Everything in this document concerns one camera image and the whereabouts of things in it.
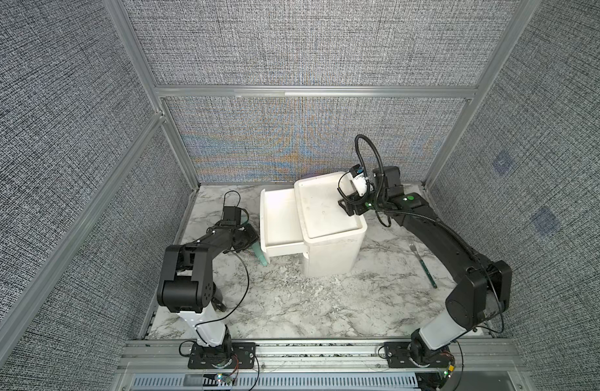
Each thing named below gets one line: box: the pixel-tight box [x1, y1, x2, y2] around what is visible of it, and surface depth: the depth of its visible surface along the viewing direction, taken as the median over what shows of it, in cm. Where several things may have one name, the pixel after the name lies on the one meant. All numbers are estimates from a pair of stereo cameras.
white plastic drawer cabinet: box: [294, 171, 368, 277], surface depth 80 cm
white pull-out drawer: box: [260, 188, 306, 258], surface depth 89 cm
